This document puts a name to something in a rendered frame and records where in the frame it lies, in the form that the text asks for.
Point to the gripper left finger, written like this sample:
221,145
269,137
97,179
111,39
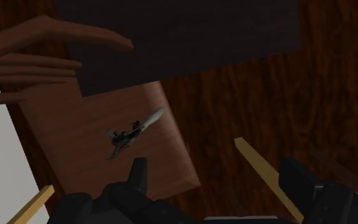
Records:
126,204

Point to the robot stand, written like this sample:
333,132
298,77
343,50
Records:
178,37

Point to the brown wooden table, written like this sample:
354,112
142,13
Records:
73,130

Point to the light wooden bar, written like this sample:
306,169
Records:
265,173
33,206

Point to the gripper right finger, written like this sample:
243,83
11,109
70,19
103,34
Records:
327,204

